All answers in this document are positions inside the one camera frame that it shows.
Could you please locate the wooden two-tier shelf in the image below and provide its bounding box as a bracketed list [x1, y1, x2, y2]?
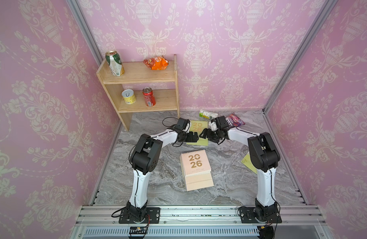
[96, 55, 180, 131]

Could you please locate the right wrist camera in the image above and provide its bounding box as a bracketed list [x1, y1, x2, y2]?
[208, 119, 218, 131]

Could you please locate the aluminium mounting rail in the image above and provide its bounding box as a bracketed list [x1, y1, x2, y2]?
[71, 205, 333, 239]

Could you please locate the purple snack bag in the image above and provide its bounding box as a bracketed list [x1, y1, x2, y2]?
[225, 113, 245, 127]

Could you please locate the red soda can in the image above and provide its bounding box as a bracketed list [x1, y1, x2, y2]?
[142, 87, 156, 107]

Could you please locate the black electronics box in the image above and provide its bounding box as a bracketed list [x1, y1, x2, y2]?
[129, 226, 148, 237]

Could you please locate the green and white can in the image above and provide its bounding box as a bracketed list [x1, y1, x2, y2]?
[105, 50, 125, 77]

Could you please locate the yellow tin can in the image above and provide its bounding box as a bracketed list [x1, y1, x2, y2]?
[121, 89, 136, 105]

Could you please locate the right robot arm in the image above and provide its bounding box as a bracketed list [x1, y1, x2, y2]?
[199, 116, 282, 223]

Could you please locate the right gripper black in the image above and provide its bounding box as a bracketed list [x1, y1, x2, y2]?
[199, 128, 222, 142]

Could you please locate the green calendar back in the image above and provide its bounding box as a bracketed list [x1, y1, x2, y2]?
[186, 120, 208, 146]

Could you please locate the orange snack bag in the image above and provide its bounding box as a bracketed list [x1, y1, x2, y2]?
[143, 56, 169, 70]

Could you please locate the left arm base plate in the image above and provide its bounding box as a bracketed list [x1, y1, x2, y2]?
[118, 206, 161, 224]

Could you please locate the green juice carton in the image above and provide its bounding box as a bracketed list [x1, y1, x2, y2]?
[199, 110, 218, 120]

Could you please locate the green calendar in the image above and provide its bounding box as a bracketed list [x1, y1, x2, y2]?
[186, 120, 208, 146]
[241, 153, 257, 174]

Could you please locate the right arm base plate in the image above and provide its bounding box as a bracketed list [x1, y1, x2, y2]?
[237, 205, 282, 224]

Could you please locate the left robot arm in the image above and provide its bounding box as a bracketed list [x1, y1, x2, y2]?
[124, 118, 198, 223]

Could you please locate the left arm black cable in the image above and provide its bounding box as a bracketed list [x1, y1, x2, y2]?
[162, 117, 180, 128]

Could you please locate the pink calendar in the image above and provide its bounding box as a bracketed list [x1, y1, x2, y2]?
[180, 150, 214, 191]

